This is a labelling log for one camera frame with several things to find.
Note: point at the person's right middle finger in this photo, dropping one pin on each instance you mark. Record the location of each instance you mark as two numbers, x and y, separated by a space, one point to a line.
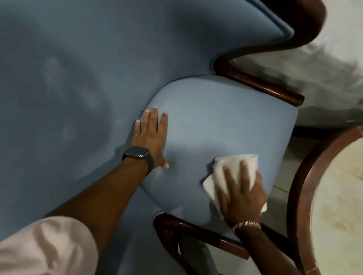
246 175

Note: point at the beige shirt sleeve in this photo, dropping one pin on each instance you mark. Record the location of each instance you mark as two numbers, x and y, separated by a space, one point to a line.
46 249

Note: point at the person's left forearm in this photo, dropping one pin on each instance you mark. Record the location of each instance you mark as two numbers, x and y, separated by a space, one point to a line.
105 188

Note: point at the round wooden marble-top table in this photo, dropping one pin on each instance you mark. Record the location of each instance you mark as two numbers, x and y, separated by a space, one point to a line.
334 204

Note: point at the person's left middle finger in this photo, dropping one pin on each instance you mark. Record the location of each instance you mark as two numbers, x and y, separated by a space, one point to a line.
154 120

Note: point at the black smartwatch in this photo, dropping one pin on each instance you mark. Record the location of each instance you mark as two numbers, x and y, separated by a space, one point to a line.
139 155

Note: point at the person's left little finger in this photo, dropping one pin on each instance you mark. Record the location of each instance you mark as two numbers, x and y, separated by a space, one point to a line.
137 129

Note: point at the person's right hand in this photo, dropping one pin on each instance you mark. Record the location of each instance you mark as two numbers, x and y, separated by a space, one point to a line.
244 202

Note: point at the person's right forearm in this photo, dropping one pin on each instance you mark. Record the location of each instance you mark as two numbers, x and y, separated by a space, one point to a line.
263 249

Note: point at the blue upholstered wooden armchair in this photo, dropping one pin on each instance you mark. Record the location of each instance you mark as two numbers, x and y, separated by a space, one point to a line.
113 70

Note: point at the white cleaning cloth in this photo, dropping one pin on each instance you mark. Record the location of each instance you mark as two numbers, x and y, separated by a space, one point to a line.
227 161

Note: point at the person's right thumb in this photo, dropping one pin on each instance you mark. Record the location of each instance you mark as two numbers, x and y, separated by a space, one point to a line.
219 199

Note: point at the person's left thumb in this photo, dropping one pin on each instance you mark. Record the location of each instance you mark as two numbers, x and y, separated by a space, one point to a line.
165 163

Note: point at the person's left hand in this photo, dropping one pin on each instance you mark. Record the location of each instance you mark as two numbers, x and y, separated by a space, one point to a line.
150 144

